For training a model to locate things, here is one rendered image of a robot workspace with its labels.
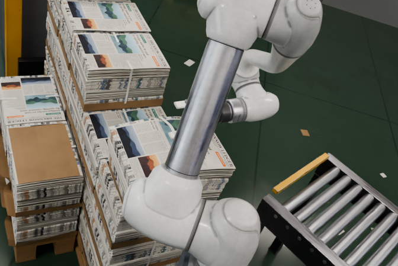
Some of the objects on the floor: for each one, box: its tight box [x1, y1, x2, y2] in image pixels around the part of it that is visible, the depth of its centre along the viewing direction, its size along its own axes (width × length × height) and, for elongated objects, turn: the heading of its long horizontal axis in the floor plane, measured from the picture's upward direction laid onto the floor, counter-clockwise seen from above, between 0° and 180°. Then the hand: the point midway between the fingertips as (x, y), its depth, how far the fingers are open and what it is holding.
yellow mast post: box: [4, 0, 23, 77], centre depth 265 cm, size 9×9×185 cm
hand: (175, 119), depth 159 cm, fingers open, 13 cm apart
